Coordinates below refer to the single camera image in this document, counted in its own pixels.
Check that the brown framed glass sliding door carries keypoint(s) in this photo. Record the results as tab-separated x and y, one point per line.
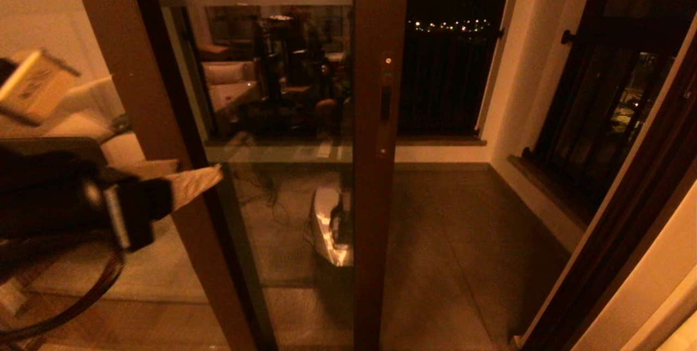
375	204

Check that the dark brown door jamb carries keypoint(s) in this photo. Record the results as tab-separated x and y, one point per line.
626	220

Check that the small dark object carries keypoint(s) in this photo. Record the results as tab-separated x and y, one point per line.
121	124

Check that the dark metal balcony railing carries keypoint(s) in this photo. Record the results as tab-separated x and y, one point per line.
446	95

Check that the stone side window sill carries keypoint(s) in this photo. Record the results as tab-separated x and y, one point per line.
550	193

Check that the grey sofa with light cushions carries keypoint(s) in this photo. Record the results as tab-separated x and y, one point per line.
125	147

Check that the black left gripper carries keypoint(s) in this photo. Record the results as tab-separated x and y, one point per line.
141	204

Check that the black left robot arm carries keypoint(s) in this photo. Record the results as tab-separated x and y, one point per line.
49	198

